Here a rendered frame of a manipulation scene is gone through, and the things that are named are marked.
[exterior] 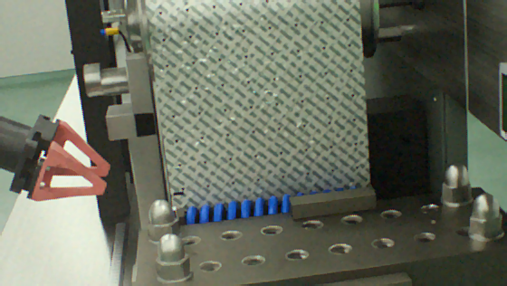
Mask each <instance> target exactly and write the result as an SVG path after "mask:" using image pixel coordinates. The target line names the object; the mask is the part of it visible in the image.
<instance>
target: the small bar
mask: <svg viewBox="0 0 507 286"><path fill-rule="evenodd" d="M290 208H291V213H292V219H297V218H304V217H312V216H319V215H332V214H339V213H345V212H352V211H359V210H366V209H373V208H377V204H376V194H375V193H374V191H373V189H372V188H371V186H368V187H362V188H354V189H347V190H340V191H333V192H326V193H319V194H312V195H298V196H292V197H290Z"/></svg>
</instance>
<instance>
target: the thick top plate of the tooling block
mask: <svg viewBox="0 0 507 286"><path fill-rule="evenodd" d="M481 193H487V192H486V191H485V190H484V189H482V188H481V187H475V188H471V196H472V197H473V201H472V203H471V204H469V205H465V206H449V205H444V204H443V203H442V202H441V196H442V195H443V192H441V193H433V194H428V195H415V196H408V197H400V198H394V199H387V200H380V201H376V204H377V208H373V209H366V210H359V211H352V212H345V213H339V214H326V215H319V216H312V217H304V218H297V219H292V213H284V214H270V215H257V216H249V217H243V218H236V219H229V220H222V221H214V222H208V223H201V224H187V225H181V226H179V231H180V233H182V237H181V240H182V242H183V243H184V245H185V250H186V253H187V254H189V255H190V262H191V269H192V270H193V273H194V275H193V277H192V278H191V279H190V280H188V281H186V282H183V283H180V284H176V285H167V284H162V283H159V282H158V281H157V277H156V276H157V266H156V259H157V258H158V245H154V244H151V243H150V242H149V241H148V237H149V234H148V229H146V230H140V231H139V245H138V254H137V264H136V283H135V286H307V285H312V284H319V283H326V282H332V281H345V280H351V279H357V278H365V277H370V276H378V275H384V274H390V273H397V272H407V274H408V276H409V277H410V279H411V281H412V286H507V213H506V212H505V211H504V210H503V209H502V208H501V207H500V206H499V213H501V215H502V229H503V231H504V236H503V237H502V238H500V239H498V240H495V241H490V242H485V241H478V240H474V239H472V238H471V237H469V235H468V230H469V229H470V217H471V215H472V213H473V207H474V201H475V199H476V197H477V196H478V195H479V194H481Z"/></svg>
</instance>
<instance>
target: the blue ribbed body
mask: <svg viewBox="0 0 507 286"><path fill-rule="evenodd" d="M290 197H292V196H291V195H289V194H285V195H284V196H283V199H282V205H281V204H280V202H279V199H278V197H277V196H275V195H272V196H271V197H270V198H269V203H268V206H266V203H265V199H264V198H262V197H258V198H257V199H256V202H255V208H254V207H253V204H252V202H251V200H249V199H245V200H244V201H243V202H242V206H241V210H240V208H239V206H238V204H237V203H236V201H231V202H230V203H229V205H228V211H226V209H225V205H224V204H222V203H217V204H216V205H215V208H214V212H213V211H212V209H211V207H210V205H203V206H202V208H201V212H200V213H199V212H198V210H197V208H196V207H194V206H190V207H189V208H188V209H187V214H186V215H185V219H186V225H187V224H201V223H208V222H214V221H222V220H229V219H236V218H243V217H249V216H257V215H277V214H284V213H290V212H291V208H290Z"/></svg>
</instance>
